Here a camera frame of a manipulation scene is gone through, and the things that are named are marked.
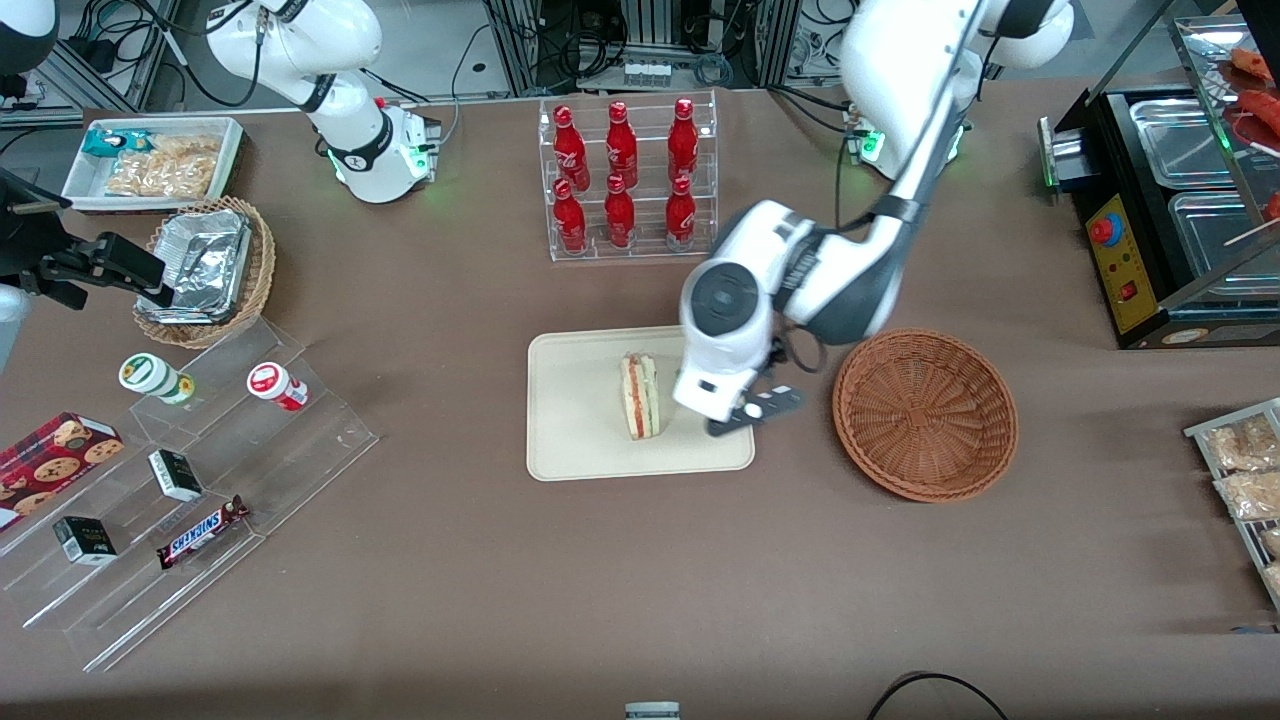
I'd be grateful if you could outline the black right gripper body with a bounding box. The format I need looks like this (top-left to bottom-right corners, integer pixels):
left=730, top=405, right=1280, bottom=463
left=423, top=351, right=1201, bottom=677
left=0, top=168, right=73, bottom=301

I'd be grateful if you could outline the triangular sandwich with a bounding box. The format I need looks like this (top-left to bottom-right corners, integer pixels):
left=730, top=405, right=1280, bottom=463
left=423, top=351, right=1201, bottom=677
left=619, top=350, right=662, bottom=442

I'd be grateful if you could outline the white rectangular snack tray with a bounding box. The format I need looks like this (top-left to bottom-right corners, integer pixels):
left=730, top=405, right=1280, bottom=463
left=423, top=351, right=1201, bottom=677
left=61, top=116, right=245, bottom=214

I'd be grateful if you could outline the light wicker basket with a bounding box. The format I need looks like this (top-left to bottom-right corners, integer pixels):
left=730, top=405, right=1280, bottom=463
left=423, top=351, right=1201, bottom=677
left=132, top=195, right=277, bottom=350

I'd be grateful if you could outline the beige plastic tray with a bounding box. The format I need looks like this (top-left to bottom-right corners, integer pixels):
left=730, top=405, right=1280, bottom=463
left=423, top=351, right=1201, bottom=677
left=526, top=322, right=757, bottom=483

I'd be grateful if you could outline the brown wicker basket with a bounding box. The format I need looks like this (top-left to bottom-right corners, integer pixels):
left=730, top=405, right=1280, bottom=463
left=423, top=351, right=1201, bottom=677
left=832, top=328, right=1020, bottom=503

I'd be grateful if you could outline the aluminium foil container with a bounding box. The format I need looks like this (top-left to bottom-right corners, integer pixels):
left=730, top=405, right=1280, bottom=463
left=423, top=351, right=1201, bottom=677
left=138, top=207, right=253, bottom=325

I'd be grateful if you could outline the clear bag of chips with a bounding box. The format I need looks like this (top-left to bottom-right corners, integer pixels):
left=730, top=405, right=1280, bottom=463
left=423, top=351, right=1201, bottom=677
left=104, top=134, right=222, bottom=200

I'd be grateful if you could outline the green capped white cup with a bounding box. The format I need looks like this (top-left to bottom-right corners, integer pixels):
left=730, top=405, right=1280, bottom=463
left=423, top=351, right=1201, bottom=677
left=118, top=352, right=197, bottom=407

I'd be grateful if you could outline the teal snack packet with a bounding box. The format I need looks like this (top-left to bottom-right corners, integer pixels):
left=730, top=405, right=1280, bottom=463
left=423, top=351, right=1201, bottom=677
left=82, top=127, right=153, bottom=158

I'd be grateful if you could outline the red cola bottle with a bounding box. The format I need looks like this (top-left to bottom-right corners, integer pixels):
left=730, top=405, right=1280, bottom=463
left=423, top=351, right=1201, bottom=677
left=664, top=176, right=698, bottom=252
left=603, top=174, right=637, bottom=250
left=552, top=178, right=589, bottom=256
left=553, top=105, right=592, bottom=192
left=605, top=101, right=640, bottom=190
left=667, top=97, right=700, bottom=184

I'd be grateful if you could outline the red cookie box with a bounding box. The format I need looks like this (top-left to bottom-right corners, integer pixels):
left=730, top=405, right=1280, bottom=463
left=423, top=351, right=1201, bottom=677
left=0, top=411, right=127, bottom=532

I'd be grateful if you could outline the red capped white cup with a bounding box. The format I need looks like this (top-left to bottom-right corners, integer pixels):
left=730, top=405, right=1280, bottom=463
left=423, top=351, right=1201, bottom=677
left=246, top=361, right=310, bottom=413

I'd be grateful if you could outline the small black box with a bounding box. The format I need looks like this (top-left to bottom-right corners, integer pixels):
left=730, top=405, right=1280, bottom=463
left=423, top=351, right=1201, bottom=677
left=52, top=515, right=119, bottom=568
left=147, top=448, right=205, bottom=504

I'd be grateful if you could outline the clear acrylic bottle rack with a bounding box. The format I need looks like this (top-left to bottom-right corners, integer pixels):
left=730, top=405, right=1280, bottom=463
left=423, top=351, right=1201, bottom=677
left=537, top=89, right=720, bottom=264

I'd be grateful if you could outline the clear acrylic stepped shelf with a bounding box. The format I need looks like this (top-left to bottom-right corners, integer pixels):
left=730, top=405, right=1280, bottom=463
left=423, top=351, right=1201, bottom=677
left=0, top=317, right=380, bottom=674

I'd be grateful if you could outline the Snickers chocolate bar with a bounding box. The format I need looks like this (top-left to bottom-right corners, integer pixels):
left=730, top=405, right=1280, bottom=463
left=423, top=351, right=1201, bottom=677
left=156, top=494, right=252, bottom=572

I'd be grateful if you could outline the black food warmer cabinet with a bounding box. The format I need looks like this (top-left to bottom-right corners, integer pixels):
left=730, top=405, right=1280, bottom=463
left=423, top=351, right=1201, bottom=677
left=1038, top=12, right=1280, bottom=351

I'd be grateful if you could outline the steel warmer pan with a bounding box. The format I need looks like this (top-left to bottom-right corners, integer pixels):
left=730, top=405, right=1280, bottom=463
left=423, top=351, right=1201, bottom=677
left=1128, top=95, right=1243, bottom=189
left=1167, top=189, right=1280, bottom=278

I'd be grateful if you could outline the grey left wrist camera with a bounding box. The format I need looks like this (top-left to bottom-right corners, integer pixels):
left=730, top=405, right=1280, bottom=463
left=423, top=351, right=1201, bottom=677
left=705, top=382, right=805, bottom=439

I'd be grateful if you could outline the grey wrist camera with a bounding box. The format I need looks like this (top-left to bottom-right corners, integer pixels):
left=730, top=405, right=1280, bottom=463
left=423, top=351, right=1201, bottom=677
left=0, top=284, right=32, bottom=373
left=705, top=382, right=805, bottom=439

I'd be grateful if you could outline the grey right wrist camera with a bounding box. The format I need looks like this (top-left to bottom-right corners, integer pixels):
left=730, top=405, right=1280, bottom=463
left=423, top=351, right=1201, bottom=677
left=0, top=284, right=32, bottom=373

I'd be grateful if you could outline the aluminium frame rail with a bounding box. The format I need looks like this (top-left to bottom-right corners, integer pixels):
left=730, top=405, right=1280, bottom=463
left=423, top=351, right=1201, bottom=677
left=42, top=0, right=173, bottom=113

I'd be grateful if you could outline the aluminium frame post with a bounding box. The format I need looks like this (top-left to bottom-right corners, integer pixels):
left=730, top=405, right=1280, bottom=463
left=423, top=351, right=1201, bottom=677
left=488, top=0, right=547, bottom=98
left=753, top=0, right=802, bottom=90

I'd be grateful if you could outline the black looped cable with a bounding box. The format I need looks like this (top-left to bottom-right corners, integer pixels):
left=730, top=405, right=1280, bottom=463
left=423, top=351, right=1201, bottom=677
left=864, top=671, right=1012, bottom=720

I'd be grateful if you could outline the grey wire rack tray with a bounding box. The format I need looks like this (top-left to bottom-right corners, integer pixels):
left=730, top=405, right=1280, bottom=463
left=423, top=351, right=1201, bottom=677
left=1184, top=397, right=1280, bottom=613

